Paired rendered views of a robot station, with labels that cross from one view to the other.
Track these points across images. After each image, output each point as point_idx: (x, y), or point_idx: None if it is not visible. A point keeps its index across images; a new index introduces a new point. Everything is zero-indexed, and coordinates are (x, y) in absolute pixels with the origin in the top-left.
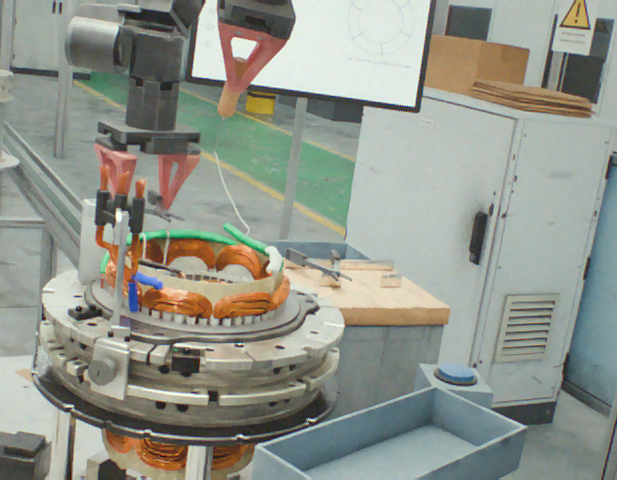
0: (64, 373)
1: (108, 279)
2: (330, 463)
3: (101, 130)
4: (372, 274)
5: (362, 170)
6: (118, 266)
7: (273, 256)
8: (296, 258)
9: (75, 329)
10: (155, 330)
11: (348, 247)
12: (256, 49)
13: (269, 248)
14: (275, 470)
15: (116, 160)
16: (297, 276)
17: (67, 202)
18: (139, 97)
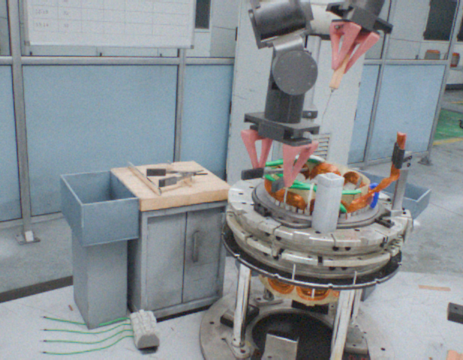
0: (380, 262)
1: (359, 206)
2: None
3: (302, 134)
4: (145, 172)
5: None
6: (406, 178)
7: (311, 155)
8: (171, 181)
9: (404, 224)
10: (382, 204)
11: (65, 177)
12: (338, 46)
13: (296, 156)
14: (420, 202)
15: (314, 147)
16: (175, 191)
17: None
18: (304, 99)
